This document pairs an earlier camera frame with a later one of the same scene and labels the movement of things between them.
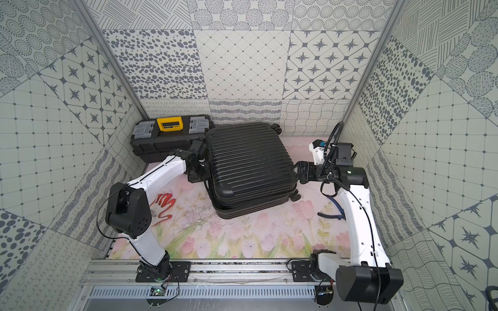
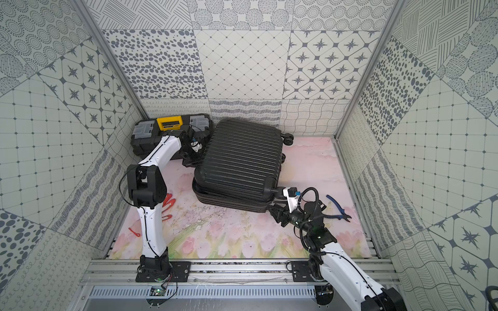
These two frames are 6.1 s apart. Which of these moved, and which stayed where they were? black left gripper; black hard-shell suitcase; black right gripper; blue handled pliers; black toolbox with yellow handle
Moved: black right gripper; black hard-shell suitcase; black left gripper
Stayed: blue handled pliers; black toolbox with yellow handle
